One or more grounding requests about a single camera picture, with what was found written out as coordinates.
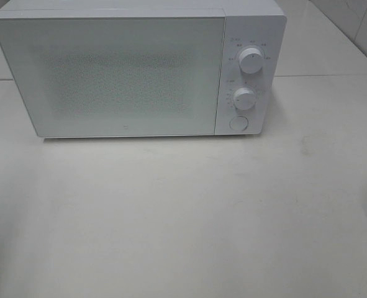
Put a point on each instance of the white round door button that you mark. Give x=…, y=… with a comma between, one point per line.
x=239, y=123

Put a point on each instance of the white round knob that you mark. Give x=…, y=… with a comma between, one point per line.
x=244, y=99
x=250, y=59

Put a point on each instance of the white microwave door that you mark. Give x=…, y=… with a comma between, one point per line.
x=116, y=77

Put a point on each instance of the white microwave oven body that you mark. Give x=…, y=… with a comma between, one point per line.
x=260, y=23

